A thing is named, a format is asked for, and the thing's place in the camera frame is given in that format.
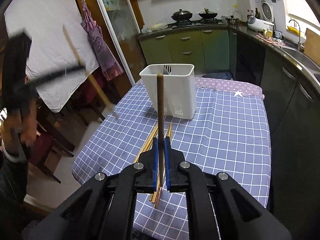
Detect light wooden chopstick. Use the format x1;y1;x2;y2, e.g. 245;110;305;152
62;24;118;119

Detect dark brown chopstick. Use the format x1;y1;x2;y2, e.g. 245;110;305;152
157;74;164;186

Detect green kitchen cabinets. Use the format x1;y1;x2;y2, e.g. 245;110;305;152
139;28;231;74

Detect person's left hand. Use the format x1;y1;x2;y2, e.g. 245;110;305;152
1;107;37;153

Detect dark wooden chair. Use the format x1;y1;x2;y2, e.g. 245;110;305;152
29;75;105;184

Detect blue checkered tablecloth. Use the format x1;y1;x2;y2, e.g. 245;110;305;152
72;83;271;239

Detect white hanging cloth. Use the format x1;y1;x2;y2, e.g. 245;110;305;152
4;0;99;113

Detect purple checkered apron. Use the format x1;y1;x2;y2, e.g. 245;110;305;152
81;0;124;81

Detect purple patterned under cloth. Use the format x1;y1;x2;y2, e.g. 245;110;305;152
195;76;265;100

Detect white plastic utensil holder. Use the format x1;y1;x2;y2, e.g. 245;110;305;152
140;63;196;120

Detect stainless steel sink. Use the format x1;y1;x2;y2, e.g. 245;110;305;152
281;46;319;81

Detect yellow mug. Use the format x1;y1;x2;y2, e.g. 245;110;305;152
263;29;273;38

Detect black wok with lid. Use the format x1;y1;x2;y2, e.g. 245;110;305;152
171;9;193;22

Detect chrome sink faucet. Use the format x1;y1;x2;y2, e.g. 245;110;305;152
287;19;301;52

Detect wooden cutting board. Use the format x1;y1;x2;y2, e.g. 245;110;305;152
304;28;319;58

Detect white rice cooker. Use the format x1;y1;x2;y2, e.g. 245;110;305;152
247;16;274;32

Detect small steel pot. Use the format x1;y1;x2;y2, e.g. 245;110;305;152
225;15;239;25

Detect black frying pan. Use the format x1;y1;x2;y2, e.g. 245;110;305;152
198;8;217;20

